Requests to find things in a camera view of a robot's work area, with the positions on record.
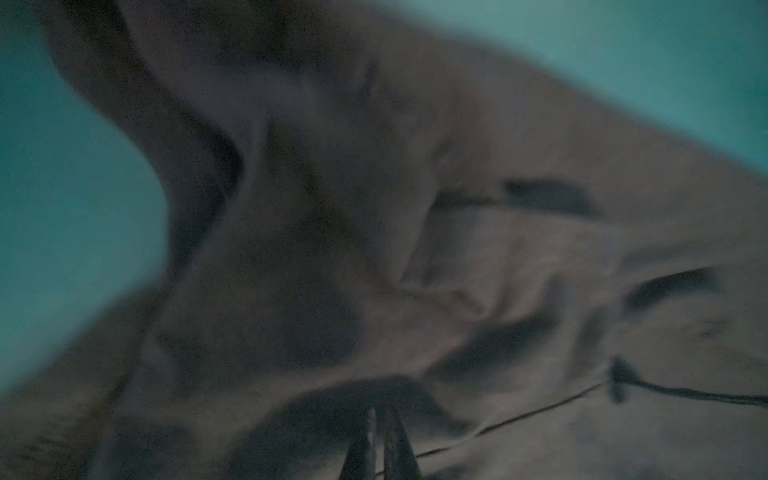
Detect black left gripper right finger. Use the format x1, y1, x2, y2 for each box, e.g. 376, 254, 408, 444
383, 406, 422, 480

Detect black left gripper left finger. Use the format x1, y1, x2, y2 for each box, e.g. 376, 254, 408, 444
339, 408, 377, 480

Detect black printed t shirt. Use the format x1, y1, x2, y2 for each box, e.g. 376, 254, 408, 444
1, 1, 767, 479

